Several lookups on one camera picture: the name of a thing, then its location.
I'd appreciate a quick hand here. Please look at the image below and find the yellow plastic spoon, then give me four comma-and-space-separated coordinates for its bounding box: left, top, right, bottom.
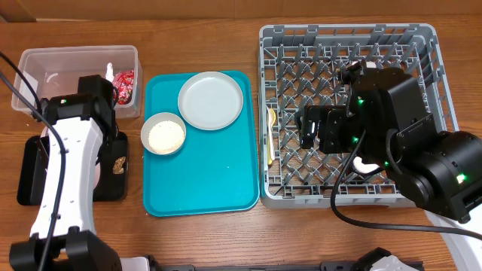
267, 108, 276, 166

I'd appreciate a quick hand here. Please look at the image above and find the cream plastic cup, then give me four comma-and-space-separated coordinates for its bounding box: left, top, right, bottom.
352, 157, 380, 175

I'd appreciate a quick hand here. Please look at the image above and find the light grey plate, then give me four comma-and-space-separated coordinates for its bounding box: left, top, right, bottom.
178, 72, 244, 131

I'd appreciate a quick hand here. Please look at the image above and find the grey bowl of rice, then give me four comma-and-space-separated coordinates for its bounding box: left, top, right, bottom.
141, 112, 187, 155

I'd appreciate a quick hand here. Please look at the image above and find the brown food scrap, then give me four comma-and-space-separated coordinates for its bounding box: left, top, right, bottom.
112, 157, 126, 175

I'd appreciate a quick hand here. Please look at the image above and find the white pink-rimmed plate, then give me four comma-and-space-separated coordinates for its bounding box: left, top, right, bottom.
41, 127, 101, 188

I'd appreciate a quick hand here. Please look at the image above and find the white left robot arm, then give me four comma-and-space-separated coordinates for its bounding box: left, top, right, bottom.
9, 75, 122, 270

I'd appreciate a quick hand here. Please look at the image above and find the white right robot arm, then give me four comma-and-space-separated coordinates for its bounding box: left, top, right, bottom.
295, 61, 481, 270

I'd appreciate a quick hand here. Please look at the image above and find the grey dishwasher rack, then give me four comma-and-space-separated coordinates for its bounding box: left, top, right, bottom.
258, 23, 459, 209

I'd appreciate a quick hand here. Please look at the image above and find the clear plastic waste bin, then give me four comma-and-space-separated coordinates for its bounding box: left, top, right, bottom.
17, 45, 142, 119

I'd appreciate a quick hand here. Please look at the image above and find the black waste tray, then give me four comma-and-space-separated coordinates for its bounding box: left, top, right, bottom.
17, 132, 129, 206

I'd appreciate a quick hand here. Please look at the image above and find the teal plastic tray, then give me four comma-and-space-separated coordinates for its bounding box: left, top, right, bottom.
143, 71, 260, 217

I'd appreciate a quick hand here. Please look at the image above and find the red crumpled wrapper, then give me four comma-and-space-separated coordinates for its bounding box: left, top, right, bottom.
112, 70, 135, 105

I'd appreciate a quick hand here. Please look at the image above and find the crumpled white tissue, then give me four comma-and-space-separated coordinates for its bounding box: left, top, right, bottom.
105, 62, 114, 82

